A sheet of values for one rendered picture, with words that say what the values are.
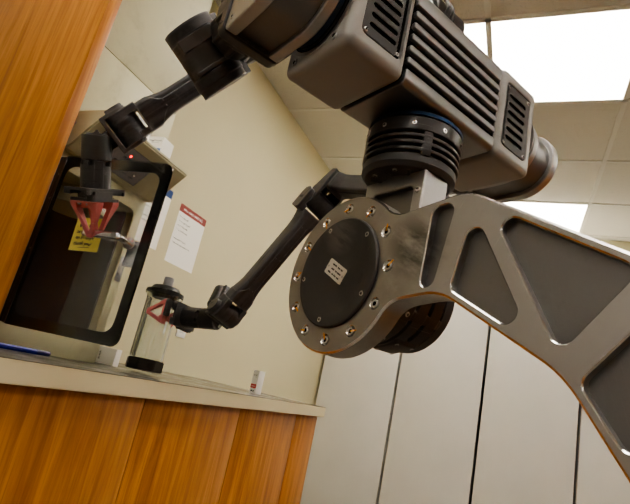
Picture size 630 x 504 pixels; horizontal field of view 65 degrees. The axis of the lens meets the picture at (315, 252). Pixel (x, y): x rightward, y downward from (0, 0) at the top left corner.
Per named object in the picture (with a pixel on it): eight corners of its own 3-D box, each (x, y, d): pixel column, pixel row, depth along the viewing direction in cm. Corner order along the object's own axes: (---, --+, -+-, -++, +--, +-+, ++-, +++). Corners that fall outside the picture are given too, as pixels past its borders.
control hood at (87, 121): (58, 146, 116) (73, 109, 119) (147, 203, 145) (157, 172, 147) (94, 146, 112) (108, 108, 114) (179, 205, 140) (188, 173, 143)
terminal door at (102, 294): (1, 322, 106) (65, 157, 116) (117, 348, 96) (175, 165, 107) (-3, 322, 105) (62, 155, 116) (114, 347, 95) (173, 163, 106)
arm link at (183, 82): (275, -1, 103) (302, 46, 107) (268, 7, 109) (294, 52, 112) (97, 110, 95) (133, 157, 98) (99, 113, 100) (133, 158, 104)
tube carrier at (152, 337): (115, 359, 134) (139, 284, 141) (140, 366, 143) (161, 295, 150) (148, 365, 130) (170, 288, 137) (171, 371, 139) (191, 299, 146)
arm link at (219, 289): (214, 306, 126) (239, 325, 130) (231, 272, 133) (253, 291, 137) (189, 316, 134) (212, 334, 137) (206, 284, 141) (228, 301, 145)
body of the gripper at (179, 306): (172, 300, 135) (195, 302, 133) (193, 309, 144) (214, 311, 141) (167, 323, 133) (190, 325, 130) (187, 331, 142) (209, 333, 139)
